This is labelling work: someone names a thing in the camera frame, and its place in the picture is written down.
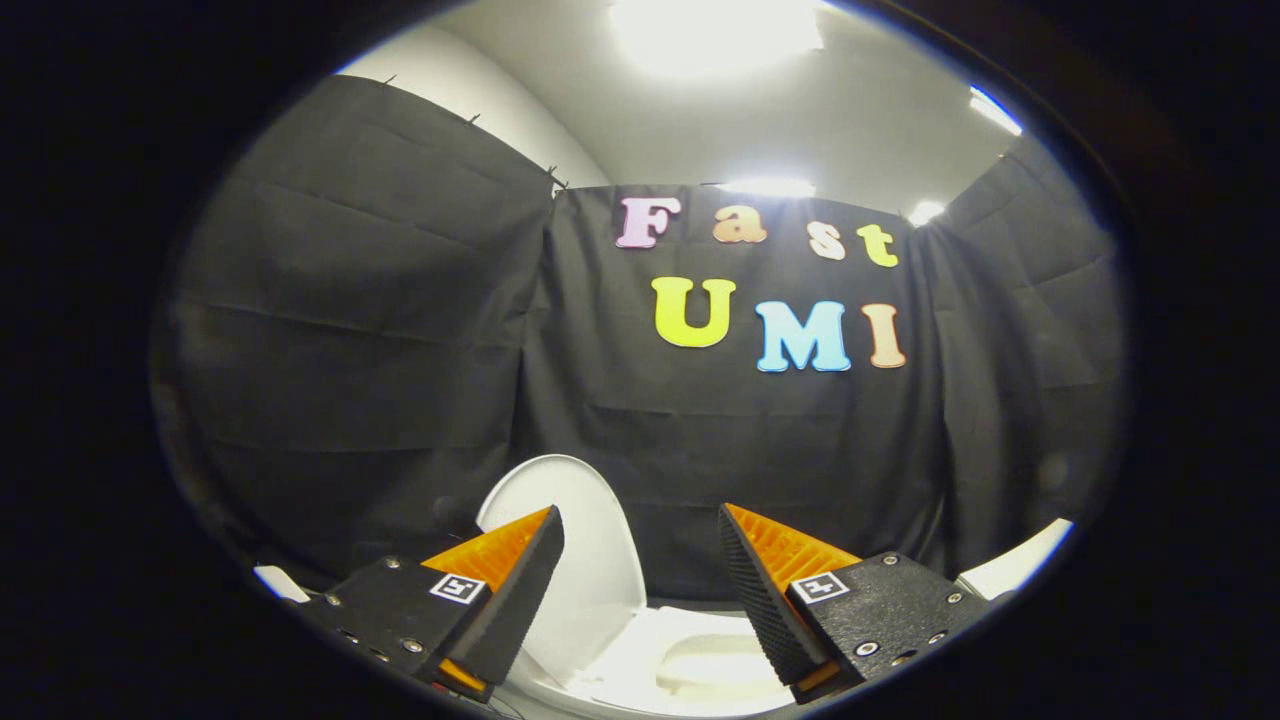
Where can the white drawer cabinet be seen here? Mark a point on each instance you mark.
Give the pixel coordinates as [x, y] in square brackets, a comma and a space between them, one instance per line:
[1020, 565]

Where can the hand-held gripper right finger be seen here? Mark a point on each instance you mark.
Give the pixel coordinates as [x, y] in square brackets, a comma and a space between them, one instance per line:
[762, 590]

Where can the small ceiling light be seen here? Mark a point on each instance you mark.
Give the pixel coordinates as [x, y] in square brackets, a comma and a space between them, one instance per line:
[995, 110]
[767, 187]
[925, 212]

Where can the black backdrop cloth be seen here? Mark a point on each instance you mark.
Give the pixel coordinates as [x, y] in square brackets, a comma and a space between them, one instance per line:
[400, 350]

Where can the small white object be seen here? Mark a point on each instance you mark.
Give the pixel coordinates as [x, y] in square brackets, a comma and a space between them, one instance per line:
[280, 582]

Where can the large ceiling light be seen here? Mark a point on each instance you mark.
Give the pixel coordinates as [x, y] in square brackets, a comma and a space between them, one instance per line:
[715, 35]

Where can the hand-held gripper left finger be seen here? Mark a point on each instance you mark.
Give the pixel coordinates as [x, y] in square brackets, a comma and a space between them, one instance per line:
[520, 590]

